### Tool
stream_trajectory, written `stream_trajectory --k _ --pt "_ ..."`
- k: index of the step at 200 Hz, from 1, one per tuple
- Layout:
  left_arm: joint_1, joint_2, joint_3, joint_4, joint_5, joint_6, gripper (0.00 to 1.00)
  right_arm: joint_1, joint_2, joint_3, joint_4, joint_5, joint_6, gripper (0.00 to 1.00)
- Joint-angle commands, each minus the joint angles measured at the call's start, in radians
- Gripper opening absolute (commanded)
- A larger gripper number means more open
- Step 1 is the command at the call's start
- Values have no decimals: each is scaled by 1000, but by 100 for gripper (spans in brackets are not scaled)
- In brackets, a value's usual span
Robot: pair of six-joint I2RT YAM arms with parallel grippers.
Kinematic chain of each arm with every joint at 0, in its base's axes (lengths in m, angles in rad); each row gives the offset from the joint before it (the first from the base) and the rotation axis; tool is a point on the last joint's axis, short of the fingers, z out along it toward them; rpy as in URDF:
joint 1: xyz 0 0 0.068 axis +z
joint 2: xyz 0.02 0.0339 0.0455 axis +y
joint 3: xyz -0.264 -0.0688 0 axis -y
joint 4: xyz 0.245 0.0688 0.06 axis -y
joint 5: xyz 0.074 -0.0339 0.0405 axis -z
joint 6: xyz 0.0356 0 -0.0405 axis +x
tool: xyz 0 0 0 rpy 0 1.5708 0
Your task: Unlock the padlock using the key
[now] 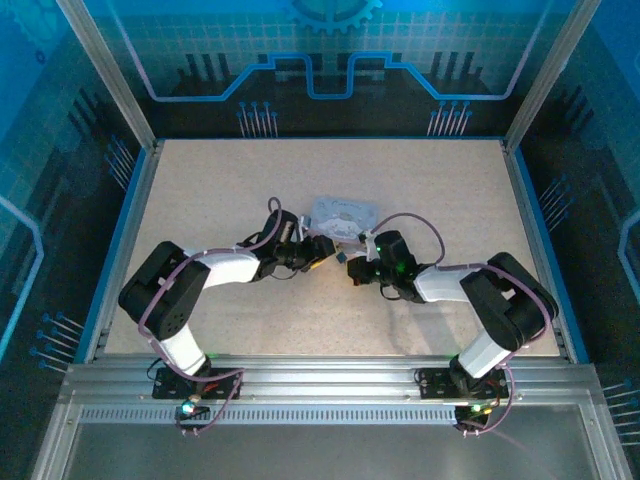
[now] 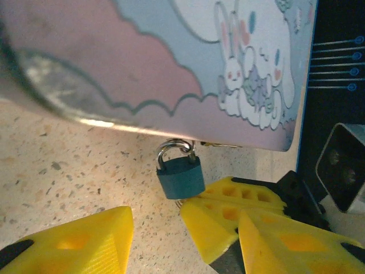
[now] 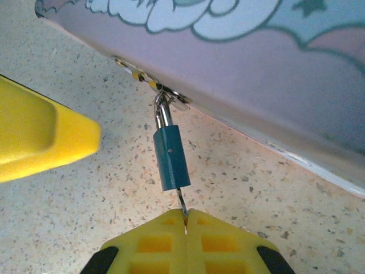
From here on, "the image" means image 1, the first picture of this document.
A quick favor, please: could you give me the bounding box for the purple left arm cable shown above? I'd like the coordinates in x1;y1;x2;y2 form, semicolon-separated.
137;196;284;346

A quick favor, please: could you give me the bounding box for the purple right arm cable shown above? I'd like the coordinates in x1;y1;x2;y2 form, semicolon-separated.
368;212;553;361

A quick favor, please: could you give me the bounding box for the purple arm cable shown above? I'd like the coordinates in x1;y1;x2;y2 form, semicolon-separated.
137;196;284;346
368;212;553;361

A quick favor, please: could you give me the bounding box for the aluminium side rail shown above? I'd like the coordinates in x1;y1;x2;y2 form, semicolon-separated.
82;141;167;362
501;141;577;357

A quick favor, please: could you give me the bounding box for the light blue printed plastic case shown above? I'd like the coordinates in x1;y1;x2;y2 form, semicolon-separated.
305;195;380;242

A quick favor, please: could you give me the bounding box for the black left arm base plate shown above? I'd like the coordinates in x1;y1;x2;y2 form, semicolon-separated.
151;367;242;401

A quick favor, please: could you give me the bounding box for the aluminium frame post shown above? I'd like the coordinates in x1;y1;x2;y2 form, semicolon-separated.
56;0;162;151
503;0;602;152

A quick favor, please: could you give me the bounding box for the slotted grey cable duct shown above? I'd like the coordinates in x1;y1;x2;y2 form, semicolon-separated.
78;406;462;424

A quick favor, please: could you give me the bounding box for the small lit circuit board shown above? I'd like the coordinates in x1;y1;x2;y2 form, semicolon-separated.
175;395;210;422
457;399;494;426

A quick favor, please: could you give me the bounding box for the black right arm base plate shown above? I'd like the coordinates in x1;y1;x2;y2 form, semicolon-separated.
416;366;517;401

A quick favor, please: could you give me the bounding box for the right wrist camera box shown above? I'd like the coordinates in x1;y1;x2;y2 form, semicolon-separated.
373;230;418;272

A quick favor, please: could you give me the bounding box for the aluminium mounting rail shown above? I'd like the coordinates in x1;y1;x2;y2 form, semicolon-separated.
58;353;604;407

